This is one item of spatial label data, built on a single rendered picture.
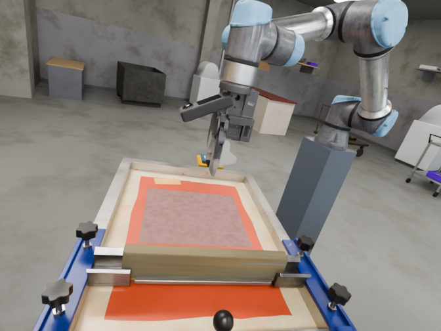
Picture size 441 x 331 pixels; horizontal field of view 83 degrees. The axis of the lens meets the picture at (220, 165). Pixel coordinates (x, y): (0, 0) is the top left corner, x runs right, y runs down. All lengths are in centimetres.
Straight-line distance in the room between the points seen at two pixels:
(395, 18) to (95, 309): 101
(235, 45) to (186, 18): 744
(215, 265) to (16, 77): 569
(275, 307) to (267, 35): 60
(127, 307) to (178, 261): 13
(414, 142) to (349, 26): 695
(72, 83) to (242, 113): 578
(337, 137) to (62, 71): 564
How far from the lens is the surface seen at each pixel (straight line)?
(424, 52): 933
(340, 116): 123
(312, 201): 128
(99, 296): 65
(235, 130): 57
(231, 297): 67
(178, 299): 64
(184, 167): 112
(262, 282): 68
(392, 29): 91
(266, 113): 615
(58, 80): 625
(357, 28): 92
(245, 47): 53
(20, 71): 601
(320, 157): 122
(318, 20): 90
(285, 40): 60
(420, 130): 776
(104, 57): 762
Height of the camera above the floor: 146
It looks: 23 degrees down
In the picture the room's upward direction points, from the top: 13 degrees clockwise
